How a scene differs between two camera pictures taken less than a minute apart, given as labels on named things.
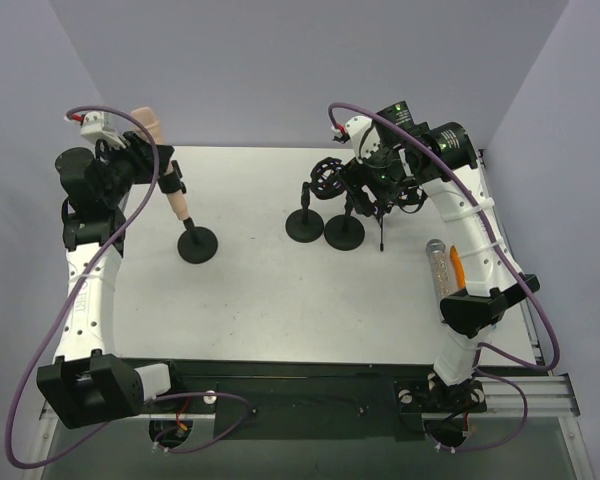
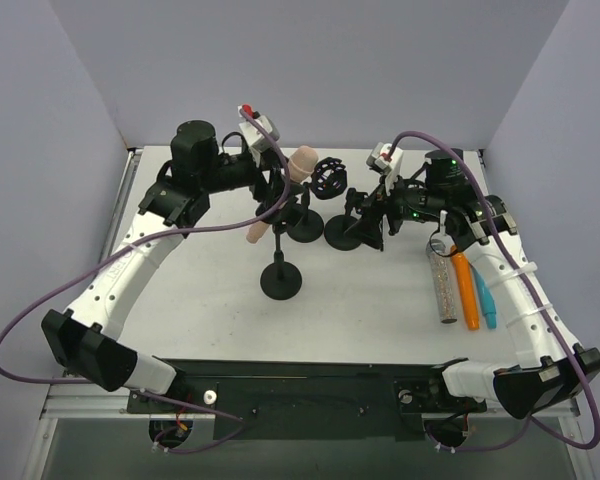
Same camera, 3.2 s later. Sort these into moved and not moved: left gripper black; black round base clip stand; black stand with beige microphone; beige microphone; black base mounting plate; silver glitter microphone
Moved: black stand with beige microphone; beige microphone; left gripper black
Not moved: silver glitter microphone; black round base clip stand; black base mounting plate
